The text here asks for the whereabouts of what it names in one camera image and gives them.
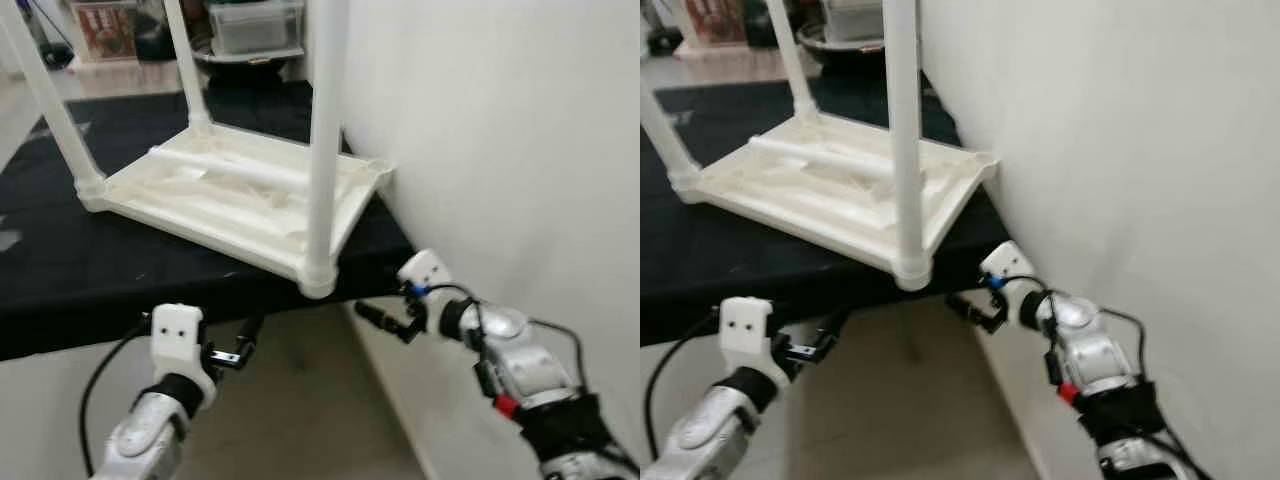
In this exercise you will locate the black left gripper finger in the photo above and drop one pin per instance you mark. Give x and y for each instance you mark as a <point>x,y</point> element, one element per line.
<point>250,335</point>
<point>830,332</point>

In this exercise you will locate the clear plastic bag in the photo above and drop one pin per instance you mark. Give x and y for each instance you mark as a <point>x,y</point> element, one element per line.
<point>65,130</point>
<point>682,117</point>

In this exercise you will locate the black bag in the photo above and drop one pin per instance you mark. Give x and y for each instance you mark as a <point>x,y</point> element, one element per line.
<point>170,30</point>
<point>772,22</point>

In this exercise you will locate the red printed box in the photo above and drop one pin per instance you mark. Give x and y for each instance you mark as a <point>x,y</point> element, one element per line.
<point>105,25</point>
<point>718,20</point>

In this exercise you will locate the pink patterned floor mat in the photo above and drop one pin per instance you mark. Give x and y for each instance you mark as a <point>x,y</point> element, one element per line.
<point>745,65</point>
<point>130,78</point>

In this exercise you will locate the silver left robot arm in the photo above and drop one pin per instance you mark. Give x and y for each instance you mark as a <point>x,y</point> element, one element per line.
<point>720,440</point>
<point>150,440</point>

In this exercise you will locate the clear plastic storage box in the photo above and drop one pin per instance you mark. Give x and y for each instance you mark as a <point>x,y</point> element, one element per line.
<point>855,20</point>
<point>255,25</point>

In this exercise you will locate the white plastic table top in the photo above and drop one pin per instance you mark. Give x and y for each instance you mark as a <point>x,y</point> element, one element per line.
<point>800,200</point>
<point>200,210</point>

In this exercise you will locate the white plastic table leg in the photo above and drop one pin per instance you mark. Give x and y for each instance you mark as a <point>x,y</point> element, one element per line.
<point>230,167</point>
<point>820,157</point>
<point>665,140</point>
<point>792,55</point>
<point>55,110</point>
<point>187,60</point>
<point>325,120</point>
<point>905,120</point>

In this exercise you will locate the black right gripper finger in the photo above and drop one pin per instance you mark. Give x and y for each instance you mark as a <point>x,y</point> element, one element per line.
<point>963,305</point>
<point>375,315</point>

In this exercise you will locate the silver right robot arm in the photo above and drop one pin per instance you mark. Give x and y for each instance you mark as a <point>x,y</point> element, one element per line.
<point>1095,360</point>
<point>520,370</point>

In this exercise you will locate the black round basin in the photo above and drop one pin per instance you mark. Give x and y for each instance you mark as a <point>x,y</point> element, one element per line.
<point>250,60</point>
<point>840,52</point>

